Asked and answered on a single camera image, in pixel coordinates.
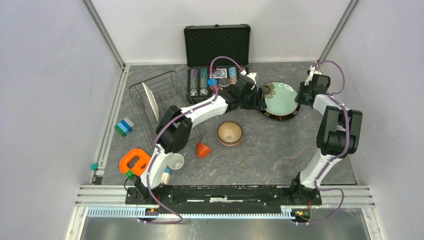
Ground mint green flower plate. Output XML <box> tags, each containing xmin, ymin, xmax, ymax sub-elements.
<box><xmin>262</xmin><ymin>81</ymin><xmax>298</xmax><ymax>116</ymax></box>

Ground white plate teal rim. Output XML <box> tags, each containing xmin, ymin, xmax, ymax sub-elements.
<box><xmin>142</xmin><ymin>81</ymin><xmax>160</xmax><ymax>123</ymax></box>

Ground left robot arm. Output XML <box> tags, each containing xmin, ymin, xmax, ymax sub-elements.
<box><xmin>135</xmin><ymin>72</ymin><xmax>266</xmax><ymax>204</ymax></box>

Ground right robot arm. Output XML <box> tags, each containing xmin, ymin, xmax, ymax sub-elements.
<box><xmin>288</xmin><ymin>70</ymin><xmax>363</xmax><ymax>204</ymax></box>

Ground dark brown bottom plate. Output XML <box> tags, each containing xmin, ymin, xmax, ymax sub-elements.
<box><xmin>259</xmin><ymin>104</ymin><xmax>301</xmax><ymax>121</ymax></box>

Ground silver round dealer button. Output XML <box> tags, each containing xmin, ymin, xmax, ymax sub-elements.
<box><xmin>218</xmin><ymin>77</ymin><xmax>231</xmax><ymax>88</ymax></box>

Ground blue round chip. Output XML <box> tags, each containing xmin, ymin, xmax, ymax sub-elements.
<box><xmin>207</xmin><ymin>78</ymin><xmax>218</xmax><ymax>86</ymax></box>

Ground tan ceramic bowl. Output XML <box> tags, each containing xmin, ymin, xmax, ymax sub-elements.
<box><xmin>217</xmin><ymin>121</ymin><xmax>243</xmax><ymax>147</ymax></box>

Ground black poker chip case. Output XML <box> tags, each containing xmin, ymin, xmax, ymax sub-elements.
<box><xmin>183</xmin><ymin>24</ymin><xmax>251</xmax><ymax>104</ymax></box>

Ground orange small cup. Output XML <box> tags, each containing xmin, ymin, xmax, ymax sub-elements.
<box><xmin>195</xmin><ymin>142</ymin><xmax>212</xmax><ymax>158</ymax></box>

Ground white mug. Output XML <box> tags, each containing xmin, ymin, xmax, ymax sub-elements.
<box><xmin>168</xmin><ymin>153</ymin><xmax>188</xmax><ymax>170</ymax></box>

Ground blue white toy block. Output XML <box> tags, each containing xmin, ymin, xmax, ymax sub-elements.
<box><xmin>160</xmin><ymin>167</ymin><xmax>172</xmax><ymax>185</ymax></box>

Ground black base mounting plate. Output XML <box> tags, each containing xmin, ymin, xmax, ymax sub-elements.
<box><xmin>125</xmin><ymin>184</ymin><xmax>323</xmax><ymax>215</ymax></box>

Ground blue green stacked blocks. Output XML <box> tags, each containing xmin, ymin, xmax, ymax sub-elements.
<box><xmin>114</xmin><ymin>117</ymin><xmax>136</xmax><ymax>137</ymax></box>

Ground orange tape dispenser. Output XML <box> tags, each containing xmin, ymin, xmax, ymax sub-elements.
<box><xmin>119</xmin><ymin>148</ymin><xmax>151</xmax><ymax>177</ymax></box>

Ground green dice block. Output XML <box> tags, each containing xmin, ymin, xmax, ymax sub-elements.
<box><xmin>125</xmin><ymin>169</ymin><xmax>135</xmax><ymax>180</ymax></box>

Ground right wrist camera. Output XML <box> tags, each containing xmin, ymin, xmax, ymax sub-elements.
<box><xmin>304</xmin><ymin>64</ymin><xmax>322</xmax><ymax>86</ymax></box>

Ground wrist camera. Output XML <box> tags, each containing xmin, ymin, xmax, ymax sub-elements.
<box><xmin>240</xmin><ymin>70</ymin><xmax>257</xmax><ymax>84</ymax></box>
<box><xmin>304</xmin><ymin>64</ymin><xmax>322</xmax><ymax>86</ymax></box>

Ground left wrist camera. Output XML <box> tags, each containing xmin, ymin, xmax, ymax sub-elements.
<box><xmin>240</xmin><ymin>70</ymin><xmax>257</xmax><ymax>84</ymax></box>

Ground black wire dish rack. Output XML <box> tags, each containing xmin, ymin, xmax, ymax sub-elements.
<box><xmin>129</xmin><ymin>70</ymin><xmax>192</xmax><ymax>154</ymax></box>

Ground white cable duct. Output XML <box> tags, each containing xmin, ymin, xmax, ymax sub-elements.
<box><xmin>86</xmin><ymin>206</ymin><xmax>295</xmax><ymax>220</ymax></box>

